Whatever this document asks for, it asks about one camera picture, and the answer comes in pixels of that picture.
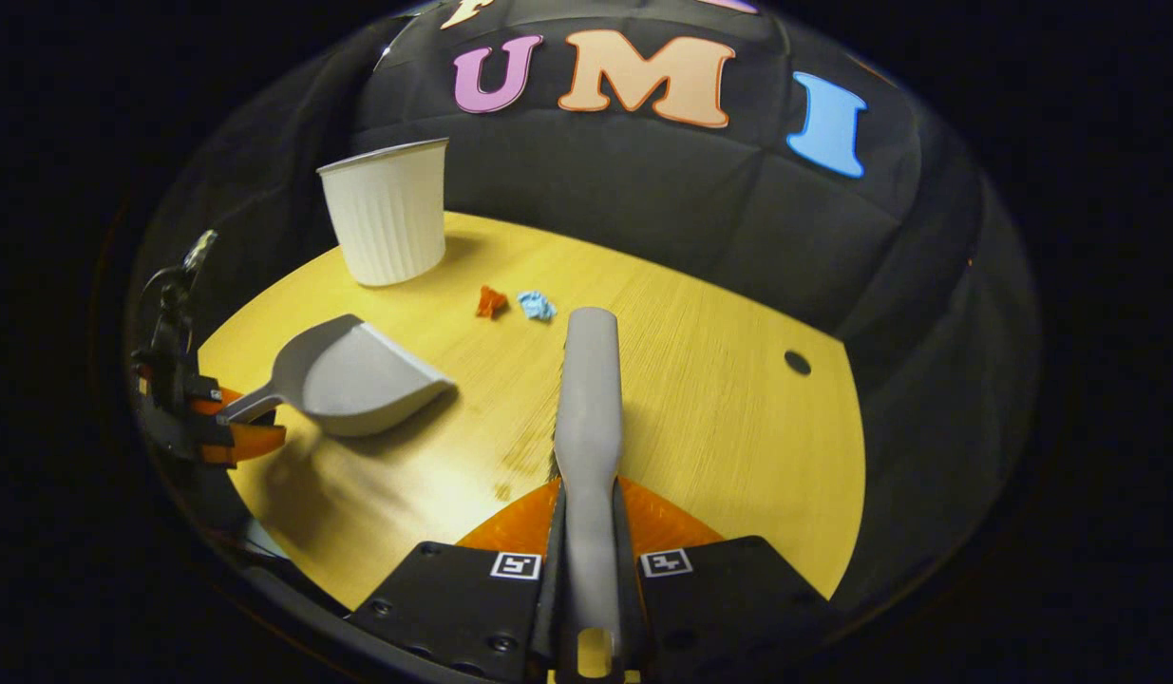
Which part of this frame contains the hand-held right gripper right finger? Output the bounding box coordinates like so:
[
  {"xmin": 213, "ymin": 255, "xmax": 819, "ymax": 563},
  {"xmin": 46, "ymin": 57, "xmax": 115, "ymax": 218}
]
[{"xmin": 615, "ymin": 477, "xmax": 836, "ymax": 683}]

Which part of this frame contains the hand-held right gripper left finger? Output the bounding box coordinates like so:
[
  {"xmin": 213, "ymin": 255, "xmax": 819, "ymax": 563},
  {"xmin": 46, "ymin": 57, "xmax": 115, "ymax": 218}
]
[{"xmin": 345, "ymin": 477, "xmax": 564, "ymax": 683}]

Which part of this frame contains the white ribbed garbage bin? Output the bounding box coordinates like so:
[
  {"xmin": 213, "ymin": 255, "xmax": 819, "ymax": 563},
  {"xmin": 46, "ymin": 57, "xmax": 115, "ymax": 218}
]
[{"xmin": 316, "ymin": 137, "xmax": 451, "ymax": 289}]

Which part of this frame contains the grey plastic dustpan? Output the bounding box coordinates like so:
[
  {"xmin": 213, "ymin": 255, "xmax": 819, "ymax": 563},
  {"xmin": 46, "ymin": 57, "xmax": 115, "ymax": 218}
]
[{"xmin": 216, "ymin": 313, "xmax": 458, "ymax": 439}]

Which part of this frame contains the small grey broom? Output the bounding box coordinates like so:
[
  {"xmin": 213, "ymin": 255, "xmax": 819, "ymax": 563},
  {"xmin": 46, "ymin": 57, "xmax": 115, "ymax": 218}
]
[{"xmin": 546, "ymin": 305, "xmax": 629, "ymax": 681}]

